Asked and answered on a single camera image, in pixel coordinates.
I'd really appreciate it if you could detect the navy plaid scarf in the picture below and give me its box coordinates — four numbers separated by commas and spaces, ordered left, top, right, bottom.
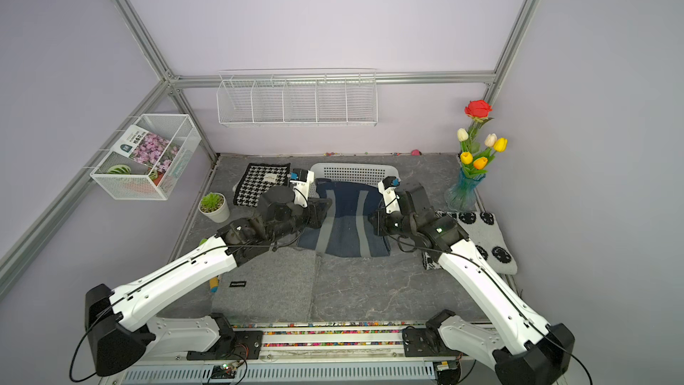
297, 179, 391, 258

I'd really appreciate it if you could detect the glass vase with flowers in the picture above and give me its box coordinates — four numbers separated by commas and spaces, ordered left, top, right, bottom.
445, 100, 509, 212

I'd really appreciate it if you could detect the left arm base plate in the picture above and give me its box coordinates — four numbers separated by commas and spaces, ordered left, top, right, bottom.
186, 331, 264, 361

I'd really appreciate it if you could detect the white wire wall shelf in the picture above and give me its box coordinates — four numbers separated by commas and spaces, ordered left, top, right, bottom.
217, 68, 379, 127

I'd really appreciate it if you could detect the grey scarf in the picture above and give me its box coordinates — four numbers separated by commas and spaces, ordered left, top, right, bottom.
212, 249, 321, 324

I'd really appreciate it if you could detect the white plastic basket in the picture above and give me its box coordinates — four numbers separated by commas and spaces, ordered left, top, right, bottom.
310, 162, 400, 188

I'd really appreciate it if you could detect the houndstooth folded scarf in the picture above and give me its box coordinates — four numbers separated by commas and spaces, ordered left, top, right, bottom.
233, 163, 290, 208

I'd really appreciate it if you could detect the flower seed packet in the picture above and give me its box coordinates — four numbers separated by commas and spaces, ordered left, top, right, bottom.
112, 125, 180, 173

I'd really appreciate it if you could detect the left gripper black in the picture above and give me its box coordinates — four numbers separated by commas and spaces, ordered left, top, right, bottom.
269, 196, 331, 243

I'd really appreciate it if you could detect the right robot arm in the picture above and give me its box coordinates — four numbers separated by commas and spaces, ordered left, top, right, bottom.
370, 176, 575, 384

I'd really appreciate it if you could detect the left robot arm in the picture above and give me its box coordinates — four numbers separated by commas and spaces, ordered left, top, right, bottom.
81, 186, 333, 377

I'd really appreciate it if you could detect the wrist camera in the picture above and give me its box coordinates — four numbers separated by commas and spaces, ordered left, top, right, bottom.
290, 168, 315, 197
378, 176, 400, 214

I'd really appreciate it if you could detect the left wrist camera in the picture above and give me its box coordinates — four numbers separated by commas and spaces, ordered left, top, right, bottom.
290, 168, 315, 197

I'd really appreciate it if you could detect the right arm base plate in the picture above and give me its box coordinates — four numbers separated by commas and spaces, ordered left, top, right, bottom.
402, 326, 466, 358

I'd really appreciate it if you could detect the small potted green plant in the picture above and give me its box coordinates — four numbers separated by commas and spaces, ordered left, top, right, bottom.
198, 192, 230, 224

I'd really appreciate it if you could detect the white wire side basket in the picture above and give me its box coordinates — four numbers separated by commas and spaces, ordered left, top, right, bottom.
90, 113, 201, 201

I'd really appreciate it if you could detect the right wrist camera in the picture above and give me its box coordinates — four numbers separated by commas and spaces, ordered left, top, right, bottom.
378, 176, 400, 214

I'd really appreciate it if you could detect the black white patterned scarf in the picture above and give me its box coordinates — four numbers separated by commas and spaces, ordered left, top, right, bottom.
436, 210, 518, 276

